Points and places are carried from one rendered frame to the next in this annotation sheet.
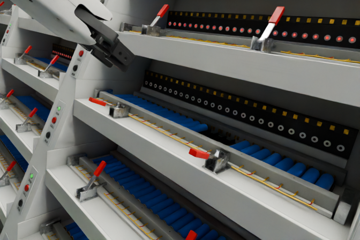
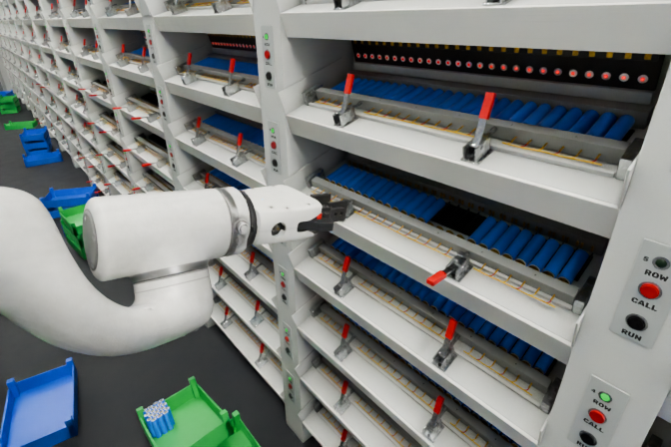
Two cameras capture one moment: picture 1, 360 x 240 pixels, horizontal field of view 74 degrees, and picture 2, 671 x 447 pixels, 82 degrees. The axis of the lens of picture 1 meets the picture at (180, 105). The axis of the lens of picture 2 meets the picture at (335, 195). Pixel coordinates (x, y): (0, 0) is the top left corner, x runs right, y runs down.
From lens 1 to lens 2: 34 cm
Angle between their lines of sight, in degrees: 27
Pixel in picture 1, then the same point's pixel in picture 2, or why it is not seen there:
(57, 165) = (302, 260)
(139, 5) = (312, 55)
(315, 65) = (531, 188)
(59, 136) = not seen: hidden behind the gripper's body
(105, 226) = (372, 317)
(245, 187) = (487, 291)
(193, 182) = (439, 287)
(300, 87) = (521, 205)
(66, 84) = (273, 181)
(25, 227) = (299, 315)
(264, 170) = (505, 269)
